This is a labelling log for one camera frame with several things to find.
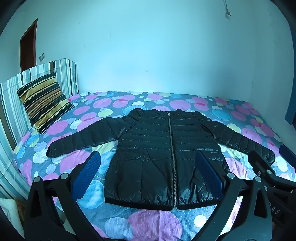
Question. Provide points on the polka dot bed sheet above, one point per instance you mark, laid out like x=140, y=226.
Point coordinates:
x=76, y=162

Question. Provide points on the brown wooden door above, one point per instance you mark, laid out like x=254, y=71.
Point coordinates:
x=27, y=51

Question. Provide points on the striped yellow black pillow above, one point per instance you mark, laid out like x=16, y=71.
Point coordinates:
x=44, y=102

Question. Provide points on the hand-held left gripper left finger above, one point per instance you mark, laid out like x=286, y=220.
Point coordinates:
x=89, y=173

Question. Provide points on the wall light switch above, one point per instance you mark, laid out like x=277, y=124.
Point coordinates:
x=42, y=57

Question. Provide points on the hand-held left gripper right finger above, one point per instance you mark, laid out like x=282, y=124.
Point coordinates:
x=209, y=175

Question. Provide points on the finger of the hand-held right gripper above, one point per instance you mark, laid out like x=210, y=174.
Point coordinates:
x=260, y=162
x=288, y=154

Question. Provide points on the striped padded headboard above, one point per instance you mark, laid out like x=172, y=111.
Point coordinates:
x=13, y=111

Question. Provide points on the white cloth beside bed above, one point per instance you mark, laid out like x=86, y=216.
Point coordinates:
x=8, y=210

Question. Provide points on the black puffer jacket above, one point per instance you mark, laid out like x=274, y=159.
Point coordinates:
x=161, y=148

